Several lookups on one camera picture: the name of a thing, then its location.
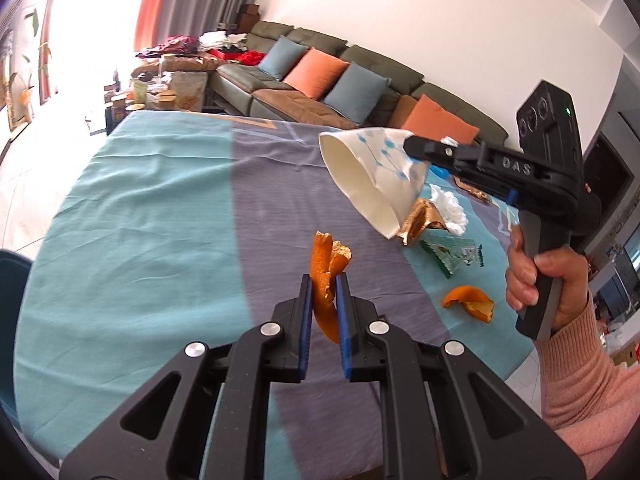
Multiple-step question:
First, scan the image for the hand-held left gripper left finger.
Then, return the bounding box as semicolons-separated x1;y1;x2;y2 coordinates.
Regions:
59;274;315;480

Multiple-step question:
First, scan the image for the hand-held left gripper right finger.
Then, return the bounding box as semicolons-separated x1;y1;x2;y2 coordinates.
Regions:
335;272;587;480

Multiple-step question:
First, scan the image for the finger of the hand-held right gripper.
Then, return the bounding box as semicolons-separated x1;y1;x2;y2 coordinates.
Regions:
451;169;507;204
403;136;483;173

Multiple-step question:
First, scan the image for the white tissue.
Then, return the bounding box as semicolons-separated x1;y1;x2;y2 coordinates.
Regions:
428;183;469;235

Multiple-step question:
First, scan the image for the long orange peel strip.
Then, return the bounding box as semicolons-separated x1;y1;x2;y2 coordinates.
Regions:
310;231;354;346

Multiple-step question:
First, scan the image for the white blue-dotted paper cup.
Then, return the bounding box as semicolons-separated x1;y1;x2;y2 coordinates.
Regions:
318;128;429;240

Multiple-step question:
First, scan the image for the gold foil wrapper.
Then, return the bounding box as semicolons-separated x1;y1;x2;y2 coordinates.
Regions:
398;198;447;247

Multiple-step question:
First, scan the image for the green snack wrapper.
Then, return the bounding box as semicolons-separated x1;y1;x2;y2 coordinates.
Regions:
418;232;484;279

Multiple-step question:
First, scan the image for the curled orange peel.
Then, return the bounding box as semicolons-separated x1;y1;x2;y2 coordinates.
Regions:
441;284;495;322

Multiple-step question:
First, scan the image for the teal trash bin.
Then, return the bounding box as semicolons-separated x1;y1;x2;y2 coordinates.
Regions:
0;249;34;423

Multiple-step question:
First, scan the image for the person's right forearm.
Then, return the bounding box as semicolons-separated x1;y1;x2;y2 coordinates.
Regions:
536;290;640;480

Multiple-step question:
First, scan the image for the person's right hand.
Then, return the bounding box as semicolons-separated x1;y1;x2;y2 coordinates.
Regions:
504;224;594;332

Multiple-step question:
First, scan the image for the orange cushion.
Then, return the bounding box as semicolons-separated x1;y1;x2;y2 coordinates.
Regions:
401;93;481;146
282;47;351;101

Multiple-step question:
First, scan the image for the blue cushion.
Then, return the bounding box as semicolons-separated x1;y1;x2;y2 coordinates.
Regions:
258;35;310;81
323;62;392;120

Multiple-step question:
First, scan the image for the green-grey sectional sofa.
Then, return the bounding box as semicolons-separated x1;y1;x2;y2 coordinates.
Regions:
131;20;509;147

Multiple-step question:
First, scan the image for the teal grey tablecloth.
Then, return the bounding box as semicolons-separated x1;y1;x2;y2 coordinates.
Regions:
12;109;540;463

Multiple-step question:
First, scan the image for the brown cardboard box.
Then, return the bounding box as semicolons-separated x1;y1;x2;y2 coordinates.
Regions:
234;3;261;34

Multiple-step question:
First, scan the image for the beige snack bag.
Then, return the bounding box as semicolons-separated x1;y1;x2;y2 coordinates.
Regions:
172;70;209;111

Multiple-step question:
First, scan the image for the pile of clothes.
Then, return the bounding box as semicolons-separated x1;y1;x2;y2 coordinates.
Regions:
135;32;249;59

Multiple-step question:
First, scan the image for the cluster of storage jars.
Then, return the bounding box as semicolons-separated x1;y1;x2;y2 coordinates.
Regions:
109;72;177;120

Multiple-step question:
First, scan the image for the wide orange grey curtain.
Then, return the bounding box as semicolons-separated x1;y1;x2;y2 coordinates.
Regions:
133;0;262;57

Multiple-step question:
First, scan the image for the dark glass coffee table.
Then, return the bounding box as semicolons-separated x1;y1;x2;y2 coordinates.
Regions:
101;55;209;128

